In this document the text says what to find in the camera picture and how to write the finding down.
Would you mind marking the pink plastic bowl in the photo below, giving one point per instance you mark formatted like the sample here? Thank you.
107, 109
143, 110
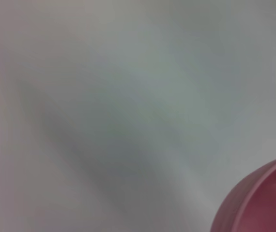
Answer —
268, 205

